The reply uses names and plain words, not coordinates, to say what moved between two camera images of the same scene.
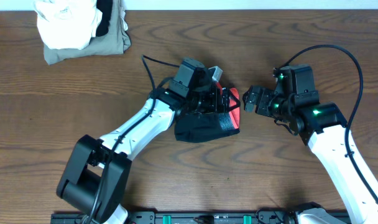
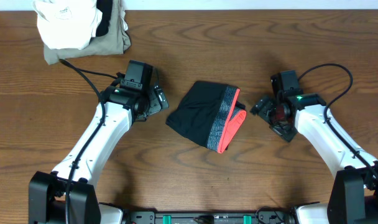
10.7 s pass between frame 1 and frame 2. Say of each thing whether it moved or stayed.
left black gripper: moved
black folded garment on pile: stayed
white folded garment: stayed
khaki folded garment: stayed
